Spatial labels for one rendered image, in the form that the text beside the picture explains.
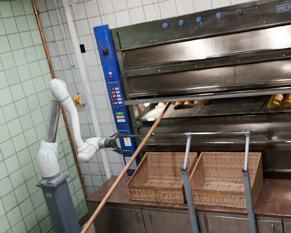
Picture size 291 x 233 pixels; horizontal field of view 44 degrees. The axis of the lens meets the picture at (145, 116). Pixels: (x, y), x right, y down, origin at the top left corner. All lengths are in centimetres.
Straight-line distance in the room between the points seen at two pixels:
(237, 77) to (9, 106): 208
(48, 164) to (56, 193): 26
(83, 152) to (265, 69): 162
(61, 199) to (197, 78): 157
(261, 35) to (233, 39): 22
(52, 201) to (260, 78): 199
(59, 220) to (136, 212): 68
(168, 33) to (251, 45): 72
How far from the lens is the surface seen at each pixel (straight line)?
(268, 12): 305
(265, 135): 327
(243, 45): 309
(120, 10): 347
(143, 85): 349
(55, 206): 325
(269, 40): 306
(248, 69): 314
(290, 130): 323
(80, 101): 385
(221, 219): 311
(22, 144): 372
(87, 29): 369
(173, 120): 347
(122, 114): 366
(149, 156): 369
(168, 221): 332
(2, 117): 357
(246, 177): 278
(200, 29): 319
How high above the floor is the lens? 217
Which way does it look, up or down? 15 degrees down
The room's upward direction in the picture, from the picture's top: 12 degrees counter-clockwise
